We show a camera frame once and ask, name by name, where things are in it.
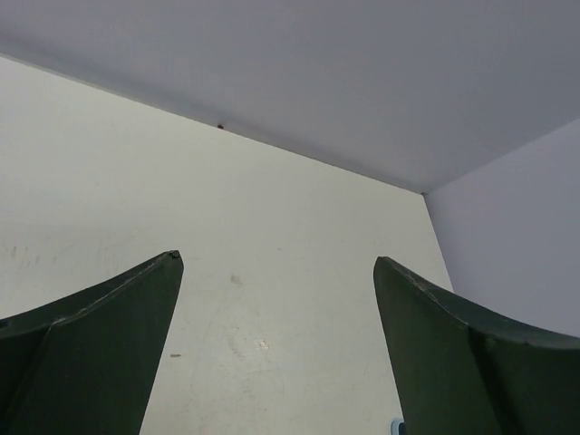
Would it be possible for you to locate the light blue phone case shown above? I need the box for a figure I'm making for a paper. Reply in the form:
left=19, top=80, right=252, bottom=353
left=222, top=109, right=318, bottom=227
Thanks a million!
left=391, top=419, right=406, bottom=435

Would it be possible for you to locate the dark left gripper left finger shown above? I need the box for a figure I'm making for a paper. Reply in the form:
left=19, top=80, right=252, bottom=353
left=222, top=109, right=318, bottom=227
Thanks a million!
left=1, top=250, right=184, bottom=434

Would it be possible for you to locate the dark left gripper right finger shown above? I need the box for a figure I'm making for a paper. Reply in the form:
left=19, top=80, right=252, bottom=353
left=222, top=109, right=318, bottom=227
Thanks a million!
left=373, top=257, right=579, bottom=434

